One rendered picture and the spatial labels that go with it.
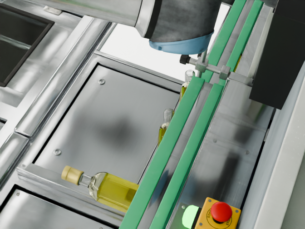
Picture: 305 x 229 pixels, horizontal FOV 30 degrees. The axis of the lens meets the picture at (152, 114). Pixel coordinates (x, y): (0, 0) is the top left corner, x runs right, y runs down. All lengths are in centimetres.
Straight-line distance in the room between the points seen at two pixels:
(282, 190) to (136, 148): 83
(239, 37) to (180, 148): 52
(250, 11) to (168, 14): 72
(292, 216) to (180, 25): 43
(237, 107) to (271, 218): 60
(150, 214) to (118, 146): 44
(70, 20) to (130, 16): 89
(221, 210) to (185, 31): 33
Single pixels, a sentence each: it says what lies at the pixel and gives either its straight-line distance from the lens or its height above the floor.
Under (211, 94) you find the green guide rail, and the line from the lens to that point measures 137.
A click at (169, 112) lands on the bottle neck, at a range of 147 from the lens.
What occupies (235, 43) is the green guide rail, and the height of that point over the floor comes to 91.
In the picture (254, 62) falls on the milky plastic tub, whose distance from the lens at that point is 140.
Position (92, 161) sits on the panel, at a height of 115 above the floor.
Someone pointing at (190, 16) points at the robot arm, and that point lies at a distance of 107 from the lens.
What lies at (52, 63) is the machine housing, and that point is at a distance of 179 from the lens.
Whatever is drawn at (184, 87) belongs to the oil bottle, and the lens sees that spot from 152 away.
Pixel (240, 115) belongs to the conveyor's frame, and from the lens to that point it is 132.
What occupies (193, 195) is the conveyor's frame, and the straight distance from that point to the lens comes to 118.
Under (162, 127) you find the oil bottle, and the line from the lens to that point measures 142.
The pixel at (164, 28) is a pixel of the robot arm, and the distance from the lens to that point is 107.
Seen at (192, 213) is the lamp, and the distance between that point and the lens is 109.
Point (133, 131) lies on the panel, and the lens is 160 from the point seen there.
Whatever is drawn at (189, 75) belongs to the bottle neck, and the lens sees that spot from 157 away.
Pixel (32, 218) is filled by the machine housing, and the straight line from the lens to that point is 150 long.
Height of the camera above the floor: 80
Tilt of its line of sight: 9 degrees up
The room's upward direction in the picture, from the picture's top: 70 degrees counter-clockwise
